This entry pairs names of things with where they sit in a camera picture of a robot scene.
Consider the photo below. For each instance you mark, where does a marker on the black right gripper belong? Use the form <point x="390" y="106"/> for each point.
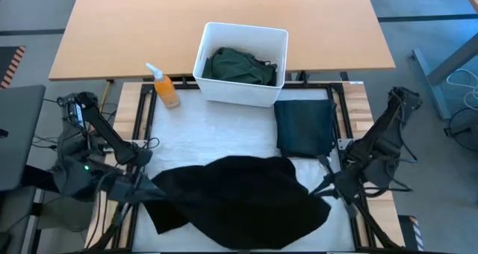
<point x="347" y="185"/>

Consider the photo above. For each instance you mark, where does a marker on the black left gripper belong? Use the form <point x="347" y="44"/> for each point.
<point x="128" y="188"/>

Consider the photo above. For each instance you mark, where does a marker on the blue denim jeans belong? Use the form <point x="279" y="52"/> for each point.
<point x="304" y="129"/>

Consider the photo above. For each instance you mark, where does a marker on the black towel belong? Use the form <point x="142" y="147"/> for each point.
<point x="239" y="201"/>

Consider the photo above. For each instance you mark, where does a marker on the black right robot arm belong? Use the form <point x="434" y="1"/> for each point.
<point x="388" y="134"/>

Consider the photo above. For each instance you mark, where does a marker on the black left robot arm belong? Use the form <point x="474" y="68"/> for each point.
<point x="101" y="123"/>

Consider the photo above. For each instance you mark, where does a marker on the orange spray bottle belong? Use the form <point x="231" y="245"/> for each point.
<point x="167" y="91"/>

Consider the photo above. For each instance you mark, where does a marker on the hazard striped block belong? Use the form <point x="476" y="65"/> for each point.
<point x="412" y="231"/>

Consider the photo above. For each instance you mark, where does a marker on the white perforated plastic basket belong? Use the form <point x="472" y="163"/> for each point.
<point x="239" y="95"/>

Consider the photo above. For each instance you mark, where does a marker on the dark green garment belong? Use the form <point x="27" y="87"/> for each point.
<point x="235" y="67"/>

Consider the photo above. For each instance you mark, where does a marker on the dark grey flat panel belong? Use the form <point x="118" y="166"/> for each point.
<point x="20" y="134"/>

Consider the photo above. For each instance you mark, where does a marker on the grey desk leg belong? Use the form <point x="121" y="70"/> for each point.
<point x="448" y="65"/>

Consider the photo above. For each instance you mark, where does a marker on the brown wooden desk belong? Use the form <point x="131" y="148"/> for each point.
<point x="130" y="30"/>

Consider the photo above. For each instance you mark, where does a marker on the hazard striped floor mat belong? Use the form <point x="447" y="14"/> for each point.
<point x="13" y="65"/>

